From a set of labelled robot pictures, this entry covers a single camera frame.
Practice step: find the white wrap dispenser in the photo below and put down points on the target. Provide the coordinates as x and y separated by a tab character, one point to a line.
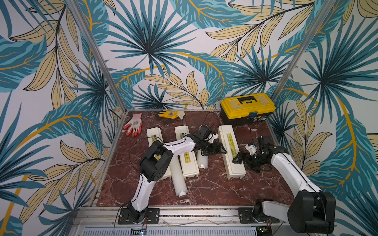
154	134
188	159

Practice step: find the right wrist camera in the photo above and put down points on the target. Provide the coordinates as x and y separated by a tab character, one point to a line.
251	149

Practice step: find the aluminium front rail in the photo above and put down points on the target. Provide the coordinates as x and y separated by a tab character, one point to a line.
169	216

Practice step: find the plastic wrap roll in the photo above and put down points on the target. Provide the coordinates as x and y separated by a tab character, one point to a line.
177	177
202	161

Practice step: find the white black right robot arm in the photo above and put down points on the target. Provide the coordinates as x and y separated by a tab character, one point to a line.
312	210

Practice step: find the red white work glove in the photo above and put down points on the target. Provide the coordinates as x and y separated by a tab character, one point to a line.
134	126

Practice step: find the white dispenser lid yellow label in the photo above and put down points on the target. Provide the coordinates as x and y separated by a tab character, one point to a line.
229	142

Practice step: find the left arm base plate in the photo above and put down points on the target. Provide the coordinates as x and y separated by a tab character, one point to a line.
130	217

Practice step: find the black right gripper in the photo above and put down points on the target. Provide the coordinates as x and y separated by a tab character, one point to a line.
246	158

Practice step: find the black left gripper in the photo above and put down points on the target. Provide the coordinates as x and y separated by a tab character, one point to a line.
214	150

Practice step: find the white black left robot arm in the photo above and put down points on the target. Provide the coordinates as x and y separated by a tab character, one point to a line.
157	158

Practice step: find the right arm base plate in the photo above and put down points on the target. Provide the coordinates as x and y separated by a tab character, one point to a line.
249	215

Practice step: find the yellow black work glove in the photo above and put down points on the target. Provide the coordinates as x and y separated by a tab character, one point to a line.
171	114

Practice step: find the yellow black toolbox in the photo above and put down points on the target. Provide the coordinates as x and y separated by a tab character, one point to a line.
246	109

